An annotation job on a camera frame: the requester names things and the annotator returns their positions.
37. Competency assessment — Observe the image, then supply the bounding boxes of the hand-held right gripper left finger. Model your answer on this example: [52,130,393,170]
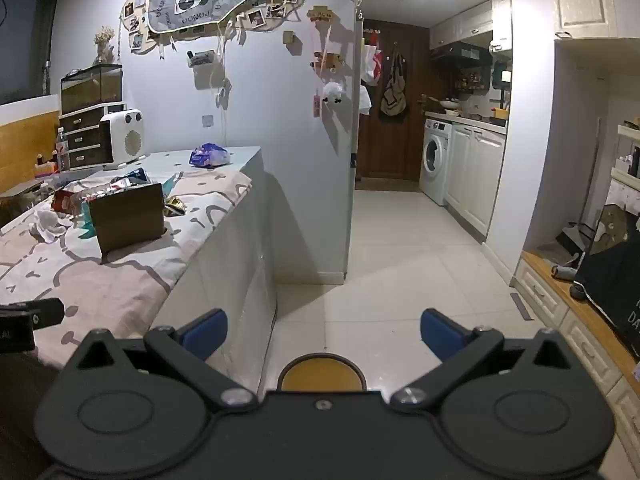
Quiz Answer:
[65,308,257,413]

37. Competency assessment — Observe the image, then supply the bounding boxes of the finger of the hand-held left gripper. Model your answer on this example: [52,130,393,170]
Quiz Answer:
[31,298,66,330]

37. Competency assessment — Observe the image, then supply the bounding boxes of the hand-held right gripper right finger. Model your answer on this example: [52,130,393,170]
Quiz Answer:
[390,308,576,413]

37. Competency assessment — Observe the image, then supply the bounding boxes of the white tissue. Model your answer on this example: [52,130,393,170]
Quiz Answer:
[31,208,67,244]

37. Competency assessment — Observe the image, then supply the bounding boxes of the teal red wrapper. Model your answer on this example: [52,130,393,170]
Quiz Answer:
[79,202,97,238]

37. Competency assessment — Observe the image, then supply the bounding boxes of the yellow trash bin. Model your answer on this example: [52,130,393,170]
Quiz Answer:
[278,352,367,392]

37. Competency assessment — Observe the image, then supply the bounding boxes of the clear plastic bottle red label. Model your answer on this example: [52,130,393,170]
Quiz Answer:
[75,186,123,206]

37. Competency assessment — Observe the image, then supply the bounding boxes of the pink printed blanket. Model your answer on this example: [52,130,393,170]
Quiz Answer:
[0,166,253,366]

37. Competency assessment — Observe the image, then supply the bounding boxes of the brown cardboard box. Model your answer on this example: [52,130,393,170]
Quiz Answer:
[87,183,167,257]

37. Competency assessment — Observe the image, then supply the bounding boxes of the white bench drawers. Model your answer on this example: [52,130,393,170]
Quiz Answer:
[512,250,640,461]

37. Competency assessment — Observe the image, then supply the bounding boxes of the standing water bottle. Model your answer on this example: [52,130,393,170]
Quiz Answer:
[55,127,71,172]

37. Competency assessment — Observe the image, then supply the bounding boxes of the white kitchen base cabinets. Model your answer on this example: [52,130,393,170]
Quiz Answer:
[444,121,508,238]

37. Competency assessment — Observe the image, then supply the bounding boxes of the grey stick vacuum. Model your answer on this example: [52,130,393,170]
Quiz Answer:
[554,119,603,261]

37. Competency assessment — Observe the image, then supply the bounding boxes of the white washing machine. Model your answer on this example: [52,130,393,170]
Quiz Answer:
[419,118,454,207]

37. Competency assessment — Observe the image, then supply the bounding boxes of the purple snack bag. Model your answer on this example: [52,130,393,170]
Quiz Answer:
[189,143,232,167]

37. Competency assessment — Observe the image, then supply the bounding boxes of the dark drawer unit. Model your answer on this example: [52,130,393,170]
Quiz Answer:
[58,102,127,169]

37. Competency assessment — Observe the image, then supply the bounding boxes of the black printed cloth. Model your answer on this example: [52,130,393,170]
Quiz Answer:
[574,204,640,362]

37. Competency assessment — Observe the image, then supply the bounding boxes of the white fan heater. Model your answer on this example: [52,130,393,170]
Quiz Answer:
[99,108,147,171]

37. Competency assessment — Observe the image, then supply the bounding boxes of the brown wooden door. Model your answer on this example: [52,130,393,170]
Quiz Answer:
[356,19,432,182]

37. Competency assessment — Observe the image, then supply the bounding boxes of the glass fish tank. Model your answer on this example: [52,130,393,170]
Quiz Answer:
[60,63,124,114]

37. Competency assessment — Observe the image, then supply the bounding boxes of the brown hanging bag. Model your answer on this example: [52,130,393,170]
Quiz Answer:
[379,51,409,122]

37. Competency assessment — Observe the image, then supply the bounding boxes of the red white plastic bag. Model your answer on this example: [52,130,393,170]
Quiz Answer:
[362,44,384,87]

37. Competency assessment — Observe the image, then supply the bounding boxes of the dried flower bunch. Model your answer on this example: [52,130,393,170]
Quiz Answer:
[94,26,117,64]

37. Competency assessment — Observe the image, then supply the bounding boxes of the black range hood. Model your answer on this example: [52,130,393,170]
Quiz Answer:
[430,42,494,67]

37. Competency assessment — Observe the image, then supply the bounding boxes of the wooden wall shelf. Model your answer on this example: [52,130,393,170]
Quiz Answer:
[311,51,347,72]

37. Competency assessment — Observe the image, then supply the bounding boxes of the white kitchen wall cabinets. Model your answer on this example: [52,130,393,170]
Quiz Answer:
[429,0,514,52]

